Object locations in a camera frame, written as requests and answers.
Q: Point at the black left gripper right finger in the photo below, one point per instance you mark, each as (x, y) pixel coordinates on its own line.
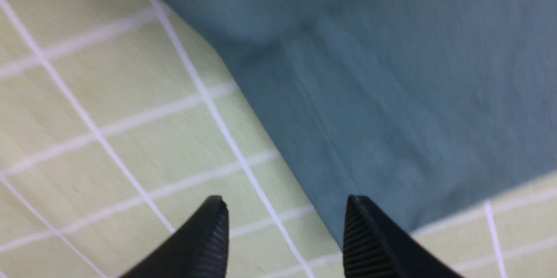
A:
(374, 246)

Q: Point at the green checkered tablecloth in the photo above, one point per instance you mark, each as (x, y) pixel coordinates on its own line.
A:
(118, 119)

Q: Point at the green long-sleeved shirt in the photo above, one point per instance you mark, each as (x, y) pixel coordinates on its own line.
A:
(425, 106)

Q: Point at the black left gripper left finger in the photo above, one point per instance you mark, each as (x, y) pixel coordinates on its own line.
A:
(198, 249)

